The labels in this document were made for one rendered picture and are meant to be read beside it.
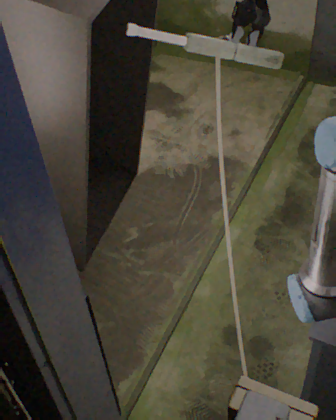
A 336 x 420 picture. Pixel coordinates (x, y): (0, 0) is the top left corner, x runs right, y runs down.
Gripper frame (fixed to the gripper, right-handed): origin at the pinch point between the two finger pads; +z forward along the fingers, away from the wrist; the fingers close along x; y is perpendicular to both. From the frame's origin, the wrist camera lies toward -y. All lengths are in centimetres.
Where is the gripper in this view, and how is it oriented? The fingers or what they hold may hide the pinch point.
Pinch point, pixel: (239, 54)
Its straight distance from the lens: 184.9
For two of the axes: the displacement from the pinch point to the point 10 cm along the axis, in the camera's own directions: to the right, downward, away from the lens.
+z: -2.6, 8.8, 4.0
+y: -2.2, -4.6, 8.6
